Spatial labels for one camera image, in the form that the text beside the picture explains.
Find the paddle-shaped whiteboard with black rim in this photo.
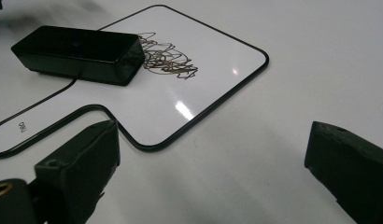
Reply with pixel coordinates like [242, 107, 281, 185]
[0, 4, 270, 160]

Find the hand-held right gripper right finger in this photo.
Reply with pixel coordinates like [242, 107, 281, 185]
[304, 120, 383, 224]

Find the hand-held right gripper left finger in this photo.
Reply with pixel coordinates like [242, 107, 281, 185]
[28, 119, 121, 224]

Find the black whiteboard eraser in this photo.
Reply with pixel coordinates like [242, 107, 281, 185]
[10, 25, 146, 87]

